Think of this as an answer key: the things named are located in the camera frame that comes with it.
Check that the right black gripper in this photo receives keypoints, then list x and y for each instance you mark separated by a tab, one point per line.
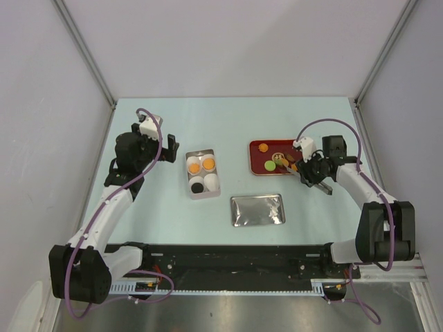
306	176

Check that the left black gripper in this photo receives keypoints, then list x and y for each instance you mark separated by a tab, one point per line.
169	154

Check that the metal tongs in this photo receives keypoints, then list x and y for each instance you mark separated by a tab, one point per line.
306	176

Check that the orange flower cookie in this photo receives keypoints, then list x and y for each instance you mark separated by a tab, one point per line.
194	168

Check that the black round cookie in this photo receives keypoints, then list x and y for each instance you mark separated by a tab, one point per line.
197	188

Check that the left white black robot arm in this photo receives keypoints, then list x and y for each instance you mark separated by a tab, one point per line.
82	270

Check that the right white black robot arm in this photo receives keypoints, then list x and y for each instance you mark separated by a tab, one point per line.
386	229

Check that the white paper cup back left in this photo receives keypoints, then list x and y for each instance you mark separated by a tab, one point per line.
193	159

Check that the white paper cup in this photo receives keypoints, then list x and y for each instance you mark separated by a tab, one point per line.
193	159
211	181
196	179
205	157

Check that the white paper cup front left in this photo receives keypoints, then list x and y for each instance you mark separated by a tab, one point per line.
196	179

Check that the white paper cup back right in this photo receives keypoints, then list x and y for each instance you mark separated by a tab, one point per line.
205	157

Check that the green round cookie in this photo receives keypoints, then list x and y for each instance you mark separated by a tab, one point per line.
269	166

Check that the white paper cup front right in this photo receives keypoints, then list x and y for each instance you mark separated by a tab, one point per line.
211	181

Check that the red lacquer tray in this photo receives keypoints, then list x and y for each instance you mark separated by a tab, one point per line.
278	149

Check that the lavender cookie tin box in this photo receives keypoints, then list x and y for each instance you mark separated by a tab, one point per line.
206	194

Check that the orange pumpkin cookie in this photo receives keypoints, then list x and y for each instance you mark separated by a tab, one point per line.
263	147

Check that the silver tin lid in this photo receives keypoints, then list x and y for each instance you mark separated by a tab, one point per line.
257	210

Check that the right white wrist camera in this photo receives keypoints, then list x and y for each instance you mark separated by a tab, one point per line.
306	146

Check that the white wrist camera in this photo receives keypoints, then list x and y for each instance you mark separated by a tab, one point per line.
148	128
306	146

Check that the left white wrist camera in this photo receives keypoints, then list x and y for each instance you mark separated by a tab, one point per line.
148	128

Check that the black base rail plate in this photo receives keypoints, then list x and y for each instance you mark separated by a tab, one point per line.
211	268

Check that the aluminium frame rail right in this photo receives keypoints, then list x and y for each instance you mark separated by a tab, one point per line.
401	271

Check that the aluminium corner post left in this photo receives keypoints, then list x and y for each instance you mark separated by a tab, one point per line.
84	50

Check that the aluminium corner post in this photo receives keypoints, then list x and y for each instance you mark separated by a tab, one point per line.
84	50
395	33

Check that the aluminium corner post right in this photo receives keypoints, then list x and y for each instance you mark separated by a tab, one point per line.
395	33

